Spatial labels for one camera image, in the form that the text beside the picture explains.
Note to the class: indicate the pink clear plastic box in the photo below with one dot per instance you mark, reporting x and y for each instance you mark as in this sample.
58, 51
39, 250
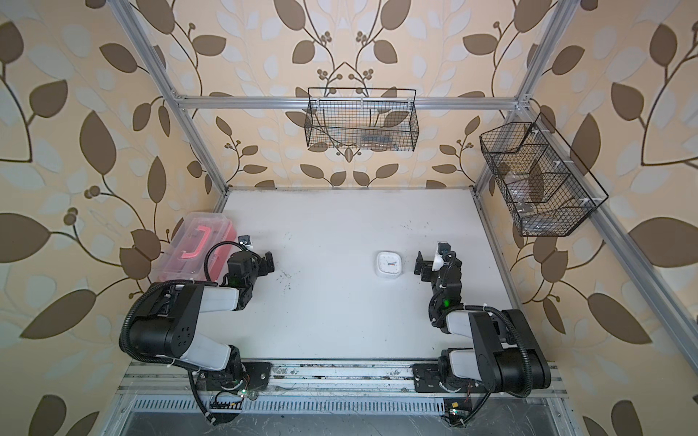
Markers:
184, 257

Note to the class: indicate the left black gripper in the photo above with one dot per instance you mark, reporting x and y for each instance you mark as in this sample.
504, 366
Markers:
267, 268

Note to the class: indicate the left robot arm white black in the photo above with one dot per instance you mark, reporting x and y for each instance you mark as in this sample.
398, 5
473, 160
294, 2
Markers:
161, 326

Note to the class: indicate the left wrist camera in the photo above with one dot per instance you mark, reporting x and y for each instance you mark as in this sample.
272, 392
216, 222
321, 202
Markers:
245, 240

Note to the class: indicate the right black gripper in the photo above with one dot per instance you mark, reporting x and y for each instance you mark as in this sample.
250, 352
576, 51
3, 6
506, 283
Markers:
427, 266

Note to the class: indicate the black wire basket wall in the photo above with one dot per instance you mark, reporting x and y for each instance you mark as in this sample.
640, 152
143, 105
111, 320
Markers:
378, 119
547, 187

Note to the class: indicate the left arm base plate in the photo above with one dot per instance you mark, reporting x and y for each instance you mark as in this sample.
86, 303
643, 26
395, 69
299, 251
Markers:
255, 376

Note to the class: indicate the aluminium mounting rail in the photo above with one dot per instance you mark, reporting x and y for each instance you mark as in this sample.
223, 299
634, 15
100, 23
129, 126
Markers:
295, 377

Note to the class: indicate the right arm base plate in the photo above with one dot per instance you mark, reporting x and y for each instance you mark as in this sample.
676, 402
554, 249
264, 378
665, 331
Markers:
428, 379

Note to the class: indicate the black wire basket back wall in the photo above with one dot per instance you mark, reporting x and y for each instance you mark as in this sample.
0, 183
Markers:
378, 119

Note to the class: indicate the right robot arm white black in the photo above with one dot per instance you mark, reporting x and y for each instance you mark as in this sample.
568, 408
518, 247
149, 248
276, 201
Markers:
504, 355

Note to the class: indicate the black wire basket right wall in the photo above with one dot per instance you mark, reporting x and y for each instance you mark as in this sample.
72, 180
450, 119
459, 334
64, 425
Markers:
547, 187

